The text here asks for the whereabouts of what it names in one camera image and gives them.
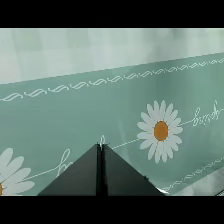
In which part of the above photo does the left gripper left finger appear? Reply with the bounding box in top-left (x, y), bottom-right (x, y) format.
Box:
top-left (37, 143), bottom-right (101, 197)

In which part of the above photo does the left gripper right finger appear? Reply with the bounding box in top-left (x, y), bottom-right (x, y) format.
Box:
top-left (100, 143), bottom-right (165, 197)

